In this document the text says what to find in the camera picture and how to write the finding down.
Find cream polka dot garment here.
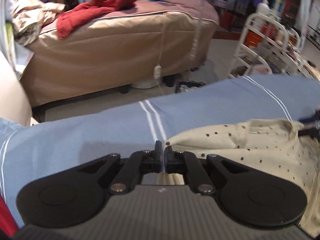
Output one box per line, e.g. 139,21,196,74
163,119,319,237

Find navy red folded clothes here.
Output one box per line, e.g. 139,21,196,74
0,197,18,237

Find blue striped bed sheet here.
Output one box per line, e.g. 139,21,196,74
1,75,319,226

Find white metal rack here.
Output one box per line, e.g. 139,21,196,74
228,13,311,79

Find white rounded appliance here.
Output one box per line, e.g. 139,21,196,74
0,53,32,126

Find white lotion bottle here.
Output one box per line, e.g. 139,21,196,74
253,0,270,31

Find tan covered bed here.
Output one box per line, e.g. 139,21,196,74
21,0,219,107

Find beige crumpled cloth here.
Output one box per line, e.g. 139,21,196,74
12,0,65,46

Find red garment on bed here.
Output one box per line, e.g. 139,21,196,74
56,0,136,40

